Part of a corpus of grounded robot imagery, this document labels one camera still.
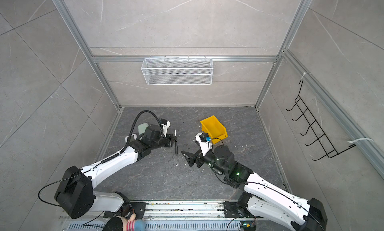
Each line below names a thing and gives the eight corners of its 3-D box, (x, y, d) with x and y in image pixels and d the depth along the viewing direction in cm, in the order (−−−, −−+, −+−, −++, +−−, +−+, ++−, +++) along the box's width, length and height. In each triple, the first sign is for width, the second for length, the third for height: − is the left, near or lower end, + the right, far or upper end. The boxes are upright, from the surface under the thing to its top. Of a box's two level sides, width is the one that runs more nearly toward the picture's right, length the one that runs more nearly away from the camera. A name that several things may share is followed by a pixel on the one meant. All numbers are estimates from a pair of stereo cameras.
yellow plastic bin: (212, 145, 100) (213, 139, 94) (199, 127, 110) (199, 121, 104) (226, 137, 104) (228, 131, 98) (213, 121, 113) (214, 114, 108)
